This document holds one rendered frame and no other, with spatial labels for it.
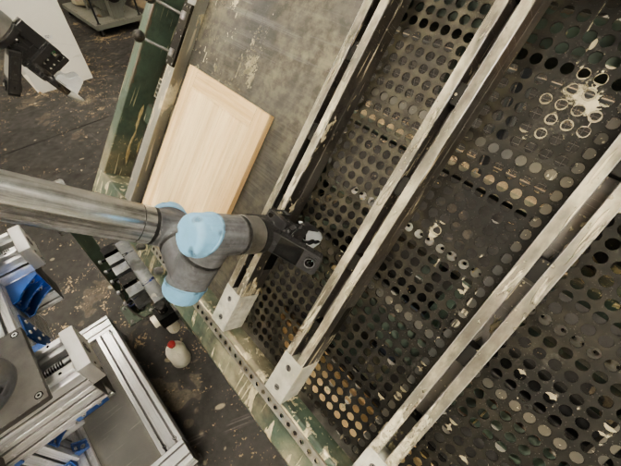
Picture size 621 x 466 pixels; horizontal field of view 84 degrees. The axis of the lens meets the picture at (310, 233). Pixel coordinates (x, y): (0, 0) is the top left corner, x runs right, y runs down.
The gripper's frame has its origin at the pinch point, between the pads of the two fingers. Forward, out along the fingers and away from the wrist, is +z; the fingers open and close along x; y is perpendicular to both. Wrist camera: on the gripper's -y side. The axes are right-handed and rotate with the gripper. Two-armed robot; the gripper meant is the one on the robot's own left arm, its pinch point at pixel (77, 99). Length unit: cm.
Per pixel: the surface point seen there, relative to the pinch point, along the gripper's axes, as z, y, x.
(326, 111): 9, 36, -62
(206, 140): 25.3, 15.8, -19.6
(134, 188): 37.0, -15.0, 6.7
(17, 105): 116, -76, 343
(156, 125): 26.6, 8.7, 6.7
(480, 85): 3, 51, -89
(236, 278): 30, -8, -60
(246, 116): 19.3, 28.0, -32.7
